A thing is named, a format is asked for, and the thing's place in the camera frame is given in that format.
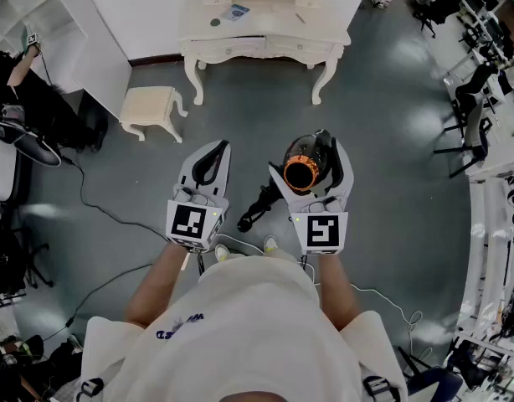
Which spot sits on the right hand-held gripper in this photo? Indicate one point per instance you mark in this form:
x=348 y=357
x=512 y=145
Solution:
x=322 y=233

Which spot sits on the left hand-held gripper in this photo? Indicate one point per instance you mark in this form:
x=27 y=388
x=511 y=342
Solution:
x=186 y=224

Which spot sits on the white dressing table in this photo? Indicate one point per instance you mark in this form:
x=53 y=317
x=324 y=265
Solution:
x=273 y=32

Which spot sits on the person's left forearm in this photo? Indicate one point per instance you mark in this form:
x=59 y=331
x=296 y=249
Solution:
x=156 y=283

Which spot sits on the person's right forearm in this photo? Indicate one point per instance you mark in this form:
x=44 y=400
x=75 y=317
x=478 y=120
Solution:
x=336 y=291

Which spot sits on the white yellow-soled shoe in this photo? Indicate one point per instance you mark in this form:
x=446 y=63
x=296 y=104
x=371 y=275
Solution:
x=221 y=253
x=270 y=244

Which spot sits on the cream upholstered stool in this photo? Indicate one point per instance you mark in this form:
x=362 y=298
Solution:
x=148 y=105

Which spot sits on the dark green round lid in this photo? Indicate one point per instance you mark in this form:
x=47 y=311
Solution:
x=215 y=22

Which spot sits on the person's white shirt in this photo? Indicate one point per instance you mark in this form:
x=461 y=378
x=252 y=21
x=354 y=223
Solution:
x=248 y=333

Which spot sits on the blue face mask packet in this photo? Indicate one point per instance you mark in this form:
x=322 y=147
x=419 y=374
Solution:
x=235 y=12

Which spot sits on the grey office chair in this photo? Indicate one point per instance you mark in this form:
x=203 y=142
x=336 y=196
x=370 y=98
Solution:
x=476 y=136

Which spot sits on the slim pink stick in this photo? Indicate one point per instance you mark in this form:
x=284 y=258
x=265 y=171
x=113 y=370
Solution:
x=301 y=18

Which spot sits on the black office chair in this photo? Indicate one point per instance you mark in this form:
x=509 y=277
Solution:
x=474 y=84

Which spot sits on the white rack with equipment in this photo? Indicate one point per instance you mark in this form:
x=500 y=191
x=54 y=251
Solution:
x=487 y=266

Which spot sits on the long white desk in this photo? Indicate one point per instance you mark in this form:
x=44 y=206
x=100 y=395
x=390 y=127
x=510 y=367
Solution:
x=508 y=149

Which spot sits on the white shelf unit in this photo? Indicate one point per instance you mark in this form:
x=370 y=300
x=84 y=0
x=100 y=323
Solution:
x=35 y=19

